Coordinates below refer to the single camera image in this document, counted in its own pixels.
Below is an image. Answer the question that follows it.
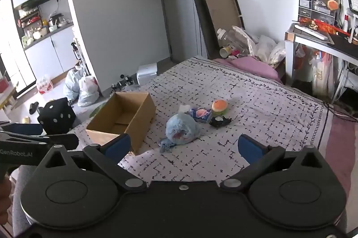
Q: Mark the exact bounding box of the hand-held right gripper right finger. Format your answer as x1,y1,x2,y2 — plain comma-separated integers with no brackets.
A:
219,134,326,192

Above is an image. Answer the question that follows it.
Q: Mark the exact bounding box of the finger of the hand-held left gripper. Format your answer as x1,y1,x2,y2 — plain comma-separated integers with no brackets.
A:
0,132,79,151
0,122,44,136

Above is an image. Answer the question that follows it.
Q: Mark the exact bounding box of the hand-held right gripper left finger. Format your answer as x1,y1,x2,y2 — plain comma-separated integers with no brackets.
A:
37,133,147,193

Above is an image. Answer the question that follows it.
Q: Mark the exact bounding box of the brown cardboard box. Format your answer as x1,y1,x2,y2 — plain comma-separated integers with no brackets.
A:
85,91,157,156

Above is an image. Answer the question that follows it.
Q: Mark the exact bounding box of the black patterned sock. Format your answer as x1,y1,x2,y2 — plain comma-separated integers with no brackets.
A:
209,115,232,128

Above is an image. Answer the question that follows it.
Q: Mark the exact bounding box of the white grey cloth bundle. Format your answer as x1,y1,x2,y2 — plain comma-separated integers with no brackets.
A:
159,112,201,154

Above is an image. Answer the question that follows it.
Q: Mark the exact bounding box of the black dice stool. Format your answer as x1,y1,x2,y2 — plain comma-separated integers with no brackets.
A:
37,97,77,136

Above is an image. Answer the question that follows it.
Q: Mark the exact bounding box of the grey pants leg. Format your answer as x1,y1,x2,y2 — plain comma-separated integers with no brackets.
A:
11,165,38,238

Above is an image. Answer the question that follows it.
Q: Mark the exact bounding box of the white black patterned bed blanket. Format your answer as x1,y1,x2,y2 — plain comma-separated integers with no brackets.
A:
67,57,334,195

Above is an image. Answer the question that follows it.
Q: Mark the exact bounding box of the burger plush toy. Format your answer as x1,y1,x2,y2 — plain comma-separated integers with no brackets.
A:
211,99,229,116

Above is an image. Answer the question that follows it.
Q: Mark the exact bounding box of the white plastic bag red print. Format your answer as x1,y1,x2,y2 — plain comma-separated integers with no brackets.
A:
77,76,100,107

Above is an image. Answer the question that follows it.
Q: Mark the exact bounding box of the black gear on floor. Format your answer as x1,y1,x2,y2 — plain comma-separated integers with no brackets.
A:
111,75,138,93

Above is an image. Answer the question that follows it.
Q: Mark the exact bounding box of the white kitchen base cabinet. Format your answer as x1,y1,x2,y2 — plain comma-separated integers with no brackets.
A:
23,25,79,80

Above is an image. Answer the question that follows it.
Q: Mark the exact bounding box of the white box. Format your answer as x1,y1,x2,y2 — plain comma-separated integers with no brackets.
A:
136,63,159,86

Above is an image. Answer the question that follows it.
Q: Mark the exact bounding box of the pink pillow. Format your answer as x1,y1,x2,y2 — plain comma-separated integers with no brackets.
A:
214,56,283,84

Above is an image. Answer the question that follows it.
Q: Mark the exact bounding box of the black spray bottle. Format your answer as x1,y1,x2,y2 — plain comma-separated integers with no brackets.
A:
71,42,81,60

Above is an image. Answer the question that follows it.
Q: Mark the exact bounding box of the pink bed sheet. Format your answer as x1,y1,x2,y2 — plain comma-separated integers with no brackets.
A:
324,112,358,195

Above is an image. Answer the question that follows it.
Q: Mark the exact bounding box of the paper cup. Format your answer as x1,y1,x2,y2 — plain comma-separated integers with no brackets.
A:
219,45,233,58

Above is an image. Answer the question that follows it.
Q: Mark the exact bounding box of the heap of white plastic bags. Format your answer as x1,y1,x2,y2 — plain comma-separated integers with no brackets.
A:
232,25,286,66

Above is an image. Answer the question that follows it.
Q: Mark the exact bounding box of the clear plastic jar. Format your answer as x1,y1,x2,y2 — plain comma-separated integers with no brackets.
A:
216,28,239,49

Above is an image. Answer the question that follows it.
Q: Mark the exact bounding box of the white desk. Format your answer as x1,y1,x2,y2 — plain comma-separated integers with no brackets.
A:
284,22,358,105

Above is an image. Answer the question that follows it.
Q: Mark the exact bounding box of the white power strip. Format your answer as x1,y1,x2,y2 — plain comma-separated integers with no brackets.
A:
294,24,331,40

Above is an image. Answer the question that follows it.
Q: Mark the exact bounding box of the black framed folded table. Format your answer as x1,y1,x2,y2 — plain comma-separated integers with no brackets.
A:
193,0,247,60

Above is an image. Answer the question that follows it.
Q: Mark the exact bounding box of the black desk mat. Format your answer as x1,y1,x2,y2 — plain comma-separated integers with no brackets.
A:
327,31,358,55

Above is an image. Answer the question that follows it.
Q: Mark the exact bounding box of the grey door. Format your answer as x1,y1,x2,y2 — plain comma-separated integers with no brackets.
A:
159,0,223,63

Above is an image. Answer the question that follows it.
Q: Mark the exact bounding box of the grey drawer organiser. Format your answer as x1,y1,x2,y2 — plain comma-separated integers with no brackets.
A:
298,0,338,27

